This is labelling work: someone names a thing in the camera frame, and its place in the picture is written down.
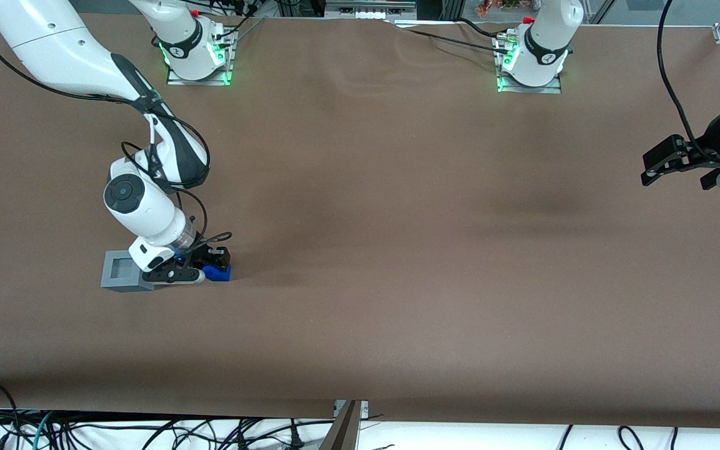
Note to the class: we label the brown table cover sheet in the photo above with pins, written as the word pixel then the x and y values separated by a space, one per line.
pixel 397 281

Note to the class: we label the white connector strip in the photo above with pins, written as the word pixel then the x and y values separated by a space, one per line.
pixel 369 12

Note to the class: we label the gray square base block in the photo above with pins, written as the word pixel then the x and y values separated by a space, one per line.
pixel 119 278

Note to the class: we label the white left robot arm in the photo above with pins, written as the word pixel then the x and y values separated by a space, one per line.
pixel 544 44

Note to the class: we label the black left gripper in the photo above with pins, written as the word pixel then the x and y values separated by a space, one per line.
pixel 714 145

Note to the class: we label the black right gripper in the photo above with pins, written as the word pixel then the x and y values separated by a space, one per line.
pixel 203 255

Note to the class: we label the aluminium camera mount post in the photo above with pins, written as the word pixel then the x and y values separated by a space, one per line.
pixel 342 431

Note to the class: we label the blue plastic part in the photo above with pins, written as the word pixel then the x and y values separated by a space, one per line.
pixel 217 274

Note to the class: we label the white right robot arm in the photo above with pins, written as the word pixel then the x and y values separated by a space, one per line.
pixel 72 56

